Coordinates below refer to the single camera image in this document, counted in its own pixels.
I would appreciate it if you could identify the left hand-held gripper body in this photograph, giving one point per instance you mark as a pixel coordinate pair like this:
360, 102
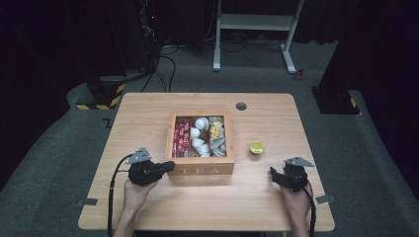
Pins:
143, 173

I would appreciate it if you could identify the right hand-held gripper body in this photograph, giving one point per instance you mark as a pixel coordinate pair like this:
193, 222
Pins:
295, 176

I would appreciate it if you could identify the wooden tea box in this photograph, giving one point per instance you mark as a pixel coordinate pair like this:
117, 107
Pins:
199, 168

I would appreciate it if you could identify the yellow lid capsule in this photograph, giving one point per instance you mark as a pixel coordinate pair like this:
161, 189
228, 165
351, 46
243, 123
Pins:
256, 147

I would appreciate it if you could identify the person's left hand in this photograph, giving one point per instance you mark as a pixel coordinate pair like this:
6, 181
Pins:
136, 196

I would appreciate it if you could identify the person's right hand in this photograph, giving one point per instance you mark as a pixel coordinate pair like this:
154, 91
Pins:
296, 205

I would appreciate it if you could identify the bundle of red sachets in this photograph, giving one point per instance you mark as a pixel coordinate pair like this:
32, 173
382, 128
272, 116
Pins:
182, 138

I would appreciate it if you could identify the plain white capsule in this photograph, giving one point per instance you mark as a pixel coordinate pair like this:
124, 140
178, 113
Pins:
204, 150
197, 143
194, 132

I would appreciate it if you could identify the grey tape strip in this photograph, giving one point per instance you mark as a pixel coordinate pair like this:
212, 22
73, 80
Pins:
325, 198
87, 201

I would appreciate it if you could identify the brown capsule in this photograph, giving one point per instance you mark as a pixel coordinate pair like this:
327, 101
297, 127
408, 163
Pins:
205, 135

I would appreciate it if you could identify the white capsule with printed lid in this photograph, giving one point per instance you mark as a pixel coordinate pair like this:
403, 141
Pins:
201, 123

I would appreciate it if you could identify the pile of grey yellow sachets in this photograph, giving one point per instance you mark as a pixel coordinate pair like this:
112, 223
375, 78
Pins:
218, 143

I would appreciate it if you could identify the grey table grommet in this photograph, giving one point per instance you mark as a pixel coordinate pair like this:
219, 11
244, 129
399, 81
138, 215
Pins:
241, 106

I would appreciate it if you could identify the black yellow striped stand base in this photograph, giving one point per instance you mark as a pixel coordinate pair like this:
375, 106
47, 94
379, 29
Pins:
103, 95

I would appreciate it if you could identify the small red floor object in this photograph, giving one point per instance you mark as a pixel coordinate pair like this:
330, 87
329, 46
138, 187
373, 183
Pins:
299, 74

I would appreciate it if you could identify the dark equipment rack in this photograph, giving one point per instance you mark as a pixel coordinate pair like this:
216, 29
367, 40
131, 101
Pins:
150, 29

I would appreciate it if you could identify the white metal stand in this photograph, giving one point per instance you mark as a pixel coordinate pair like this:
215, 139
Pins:
255, 22

